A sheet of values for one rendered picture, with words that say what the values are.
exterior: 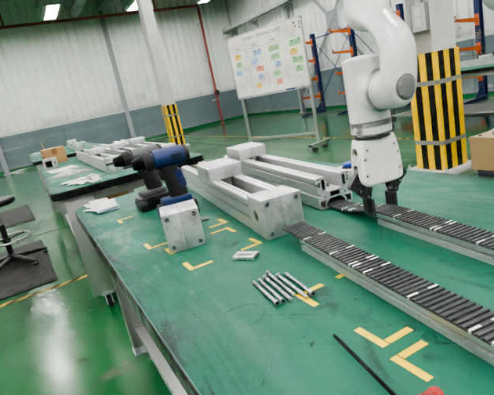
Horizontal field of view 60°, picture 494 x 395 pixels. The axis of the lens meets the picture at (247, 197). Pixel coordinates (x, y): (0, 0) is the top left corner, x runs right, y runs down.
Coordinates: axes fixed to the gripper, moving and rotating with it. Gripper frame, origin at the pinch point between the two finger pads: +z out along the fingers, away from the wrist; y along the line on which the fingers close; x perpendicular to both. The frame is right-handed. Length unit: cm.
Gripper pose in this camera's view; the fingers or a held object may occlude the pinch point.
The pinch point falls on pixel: (380, 204)
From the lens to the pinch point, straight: 99.1
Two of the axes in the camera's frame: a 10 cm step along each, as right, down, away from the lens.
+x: -3.4, -1.7, 9.2
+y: 9.2, -2.6, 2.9
